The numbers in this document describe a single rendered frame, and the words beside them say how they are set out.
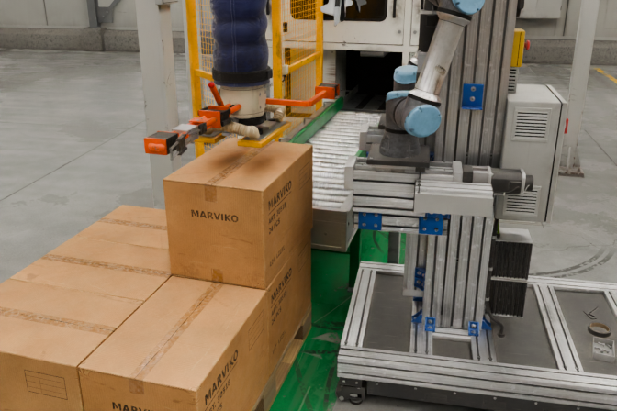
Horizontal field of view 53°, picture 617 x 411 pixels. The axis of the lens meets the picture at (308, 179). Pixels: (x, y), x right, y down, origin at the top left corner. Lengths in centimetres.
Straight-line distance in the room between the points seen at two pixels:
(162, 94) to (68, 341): 202
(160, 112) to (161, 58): 33
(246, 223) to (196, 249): 25
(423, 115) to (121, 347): 123
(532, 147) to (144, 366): 154
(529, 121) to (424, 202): 50
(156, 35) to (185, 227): 170
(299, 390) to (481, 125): 132
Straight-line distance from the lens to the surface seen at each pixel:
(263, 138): 232
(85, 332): 222
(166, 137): 190
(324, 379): 279
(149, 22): 382
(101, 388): 207
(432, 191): 218
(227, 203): 224
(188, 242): 239
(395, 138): 223
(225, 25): 231
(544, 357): 273
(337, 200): 318
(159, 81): 385
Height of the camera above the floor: 171
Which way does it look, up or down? 20 degrees down
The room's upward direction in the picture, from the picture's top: straight up
